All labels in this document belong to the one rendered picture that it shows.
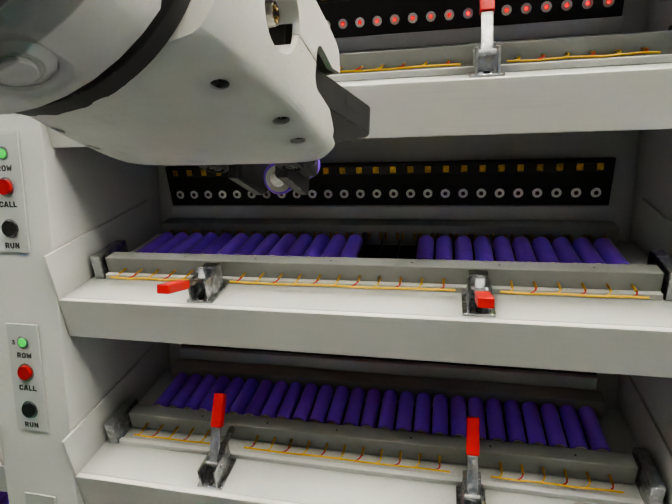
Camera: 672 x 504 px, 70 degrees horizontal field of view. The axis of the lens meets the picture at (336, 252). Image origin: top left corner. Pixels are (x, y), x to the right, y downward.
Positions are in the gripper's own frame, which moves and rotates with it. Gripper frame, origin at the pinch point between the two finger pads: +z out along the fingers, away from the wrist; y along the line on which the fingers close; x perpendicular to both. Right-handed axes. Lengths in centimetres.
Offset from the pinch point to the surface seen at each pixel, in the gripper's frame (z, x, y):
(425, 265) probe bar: 23.1, 3.5, -7.6
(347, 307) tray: 20.3, 7.8, -0.7
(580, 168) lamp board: 31.6, -8.5, -23.8
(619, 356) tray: 20.5, 10.8, -23.7
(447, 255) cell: 26.3, 2.1, -9.7
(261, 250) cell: 26.6, 1.9, 10.7
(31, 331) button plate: 20.0, 11.9, 33.6
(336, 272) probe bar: 23.3, 4.4, 1.2
